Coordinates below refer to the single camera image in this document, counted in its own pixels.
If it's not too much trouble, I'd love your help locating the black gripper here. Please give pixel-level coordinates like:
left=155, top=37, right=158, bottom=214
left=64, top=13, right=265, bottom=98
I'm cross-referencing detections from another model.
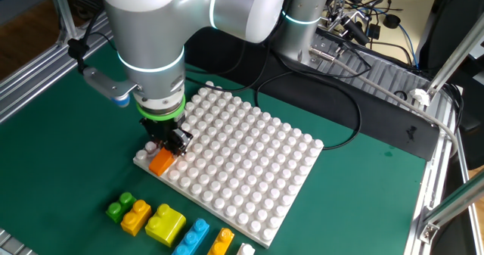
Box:
left=139, top=117, right=194, bottom=157

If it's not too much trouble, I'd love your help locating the orange curved block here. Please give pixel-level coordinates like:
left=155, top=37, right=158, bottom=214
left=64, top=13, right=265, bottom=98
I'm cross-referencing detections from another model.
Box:
left=148, top=147, right=176, bottom=177

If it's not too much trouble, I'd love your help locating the green two-stud block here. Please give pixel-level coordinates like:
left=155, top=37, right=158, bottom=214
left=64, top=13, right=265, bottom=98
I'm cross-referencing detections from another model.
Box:
left=105, top=191, right=138, bottom=224

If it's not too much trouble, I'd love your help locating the white studded baseplate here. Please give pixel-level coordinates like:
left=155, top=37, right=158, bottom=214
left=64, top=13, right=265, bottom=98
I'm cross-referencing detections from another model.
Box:
left=132, top=80, right=325, bottom=249

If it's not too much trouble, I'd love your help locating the lime yellow large block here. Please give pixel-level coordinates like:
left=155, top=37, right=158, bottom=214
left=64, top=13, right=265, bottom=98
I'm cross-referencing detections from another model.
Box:
left=144, top=203, right=187, bottom=248

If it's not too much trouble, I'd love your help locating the yellow two-stud block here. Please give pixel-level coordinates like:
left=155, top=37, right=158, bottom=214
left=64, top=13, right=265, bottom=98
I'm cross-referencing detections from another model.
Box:
left=120, top=199, right=153, bottom=237

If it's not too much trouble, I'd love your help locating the light blue three-stud block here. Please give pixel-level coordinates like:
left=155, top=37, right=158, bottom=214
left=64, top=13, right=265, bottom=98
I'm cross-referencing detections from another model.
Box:
left=171, top=218, right=211, bottom=255

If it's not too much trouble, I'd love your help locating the yellow four-stud block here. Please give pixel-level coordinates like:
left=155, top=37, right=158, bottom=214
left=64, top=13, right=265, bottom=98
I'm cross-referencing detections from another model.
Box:
left=206, top=227, right=235, bottom=255

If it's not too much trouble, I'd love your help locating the white four-stud block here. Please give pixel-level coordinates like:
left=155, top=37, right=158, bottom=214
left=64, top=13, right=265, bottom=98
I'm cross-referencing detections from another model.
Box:
left=236, top=242, right=256, bottom=255

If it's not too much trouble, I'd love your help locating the green table mat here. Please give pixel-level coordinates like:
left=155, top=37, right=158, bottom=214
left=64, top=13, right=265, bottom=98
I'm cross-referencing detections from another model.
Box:
left=0, top=39, right=428, bottom=255

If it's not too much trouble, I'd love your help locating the black round puck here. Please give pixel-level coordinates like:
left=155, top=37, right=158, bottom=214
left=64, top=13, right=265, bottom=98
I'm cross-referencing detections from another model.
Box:
left=382, top=14, right=402, bottom=30

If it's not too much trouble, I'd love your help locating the white crumpled tape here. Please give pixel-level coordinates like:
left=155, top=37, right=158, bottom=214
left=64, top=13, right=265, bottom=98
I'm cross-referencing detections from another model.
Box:
left=409, top=88, right=432, bottom=107

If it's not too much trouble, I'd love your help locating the aluminium diagonal strut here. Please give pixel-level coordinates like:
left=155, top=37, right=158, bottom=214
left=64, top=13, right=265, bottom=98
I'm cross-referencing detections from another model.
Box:
left=427, top=14, right=484, bottom=97
left=419, top=179, right=484, bottom=244

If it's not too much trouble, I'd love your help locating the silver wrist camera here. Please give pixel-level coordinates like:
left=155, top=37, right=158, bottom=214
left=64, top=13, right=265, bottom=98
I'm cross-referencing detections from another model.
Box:
left=82, top=66, right=139, bottom=108

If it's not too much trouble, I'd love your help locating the black camera cable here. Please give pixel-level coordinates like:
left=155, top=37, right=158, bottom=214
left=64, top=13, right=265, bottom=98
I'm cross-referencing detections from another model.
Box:
left=67, top=8, right=114, bottom=74

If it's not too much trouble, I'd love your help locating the aluminium table frame rail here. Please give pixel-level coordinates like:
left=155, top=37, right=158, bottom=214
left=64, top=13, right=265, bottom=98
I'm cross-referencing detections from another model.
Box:
left=0, top=11, right=114, bottom=126
left=403, top=86, right=483, bottom=255

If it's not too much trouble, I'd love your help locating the aluminium vertical post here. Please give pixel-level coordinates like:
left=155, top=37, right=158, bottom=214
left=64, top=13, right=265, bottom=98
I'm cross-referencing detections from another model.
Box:
left=47, top=0, right=79, bottom=44

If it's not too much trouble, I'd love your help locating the black cable on table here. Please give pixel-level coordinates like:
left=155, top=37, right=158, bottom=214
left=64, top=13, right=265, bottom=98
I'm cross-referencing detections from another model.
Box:
left=255, top=70, right=363, bottom=151

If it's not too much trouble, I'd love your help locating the black camera on stand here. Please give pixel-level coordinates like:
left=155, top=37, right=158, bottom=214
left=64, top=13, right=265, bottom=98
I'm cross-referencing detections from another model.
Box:
left=338, top=14, right=371, bottom=47

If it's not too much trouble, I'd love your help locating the grey braided hose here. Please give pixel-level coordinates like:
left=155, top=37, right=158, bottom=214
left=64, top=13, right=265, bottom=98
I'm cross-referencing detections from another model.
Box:
left=309, top=47, right=461, bottom=154

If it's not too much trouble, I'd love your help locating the blue cable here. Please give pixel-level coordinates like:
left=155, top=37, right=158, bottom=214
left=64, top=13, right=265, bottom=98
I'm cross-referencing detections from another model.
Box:
left=399, top=23, right=420, bottom=69

